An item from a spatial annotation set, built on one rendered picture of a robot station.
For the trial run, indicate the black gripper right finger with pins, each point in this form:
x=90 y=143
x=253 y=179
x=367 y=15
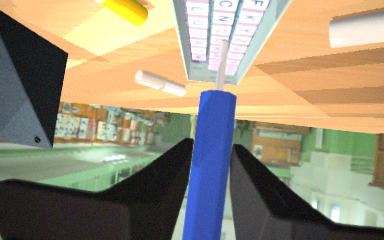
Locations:
x=264 y=208

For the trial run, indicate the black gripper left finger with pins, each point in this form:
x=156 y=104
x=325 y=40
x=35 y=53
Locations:
x=143 y=206

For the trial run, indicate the blue stylus with white tip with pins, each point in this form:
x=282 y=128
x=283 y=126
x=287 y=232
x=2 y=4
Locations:
x=211 y=159

